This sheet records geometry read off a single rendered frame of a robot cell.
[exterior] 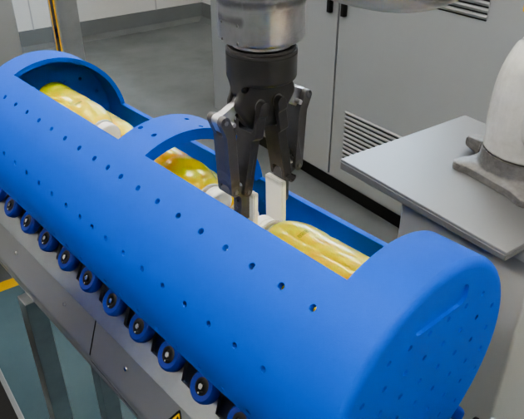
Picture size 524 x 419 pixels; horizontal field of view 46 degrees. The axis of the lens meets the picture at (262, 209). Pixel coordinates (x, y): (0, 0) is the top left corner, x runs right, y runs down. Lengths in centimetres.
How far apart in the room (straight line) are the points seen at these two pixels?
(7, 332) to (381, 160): 167
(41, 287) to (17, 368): 116
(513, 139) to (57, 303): 84
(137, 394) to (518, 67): 80
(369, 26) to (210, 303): 216
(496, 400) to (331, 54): 194
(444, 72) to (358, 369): 200
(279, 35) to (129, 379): 58
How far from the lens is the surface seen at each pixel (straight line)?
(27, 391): 224
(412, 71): 257
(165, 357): 86
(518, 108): 113
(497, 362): 127
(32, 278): 122
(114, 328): 98
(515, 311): 118
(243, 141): 68
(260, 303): 60
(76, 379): 223
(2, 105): 110
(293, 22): 62
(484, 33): 234
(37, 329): 161
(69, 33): 185
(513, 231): 108
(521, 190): 116
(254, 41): 61
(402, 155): 125
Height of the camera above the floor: 157
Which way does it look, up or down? 32 degrees down
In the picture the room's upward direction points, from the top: straight up
